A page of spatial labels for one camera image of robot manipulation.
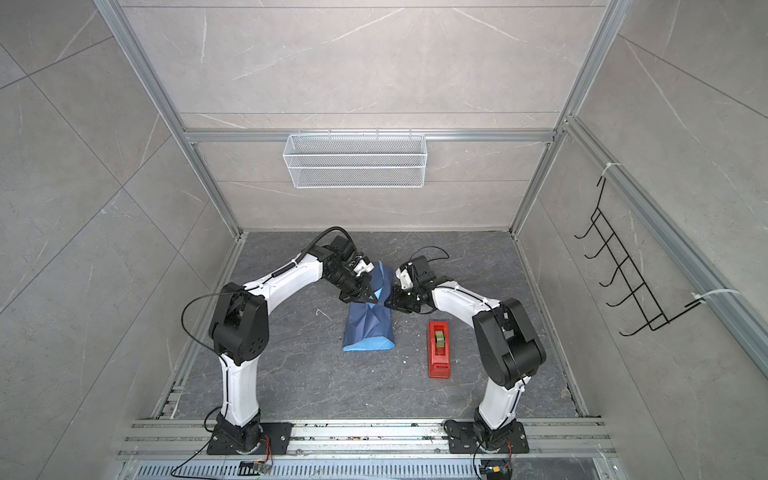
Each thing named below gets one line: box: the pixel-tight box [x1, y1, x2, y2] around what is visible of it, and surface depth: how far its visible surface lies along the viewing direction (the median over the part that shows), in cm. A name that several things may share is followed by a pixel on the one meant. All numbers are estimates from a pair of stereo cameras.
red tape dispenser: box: [428, 321, 451, 379], surface depth 85 cm
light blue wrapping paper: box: [342, 260, 396, 352], surface depth 88 cm
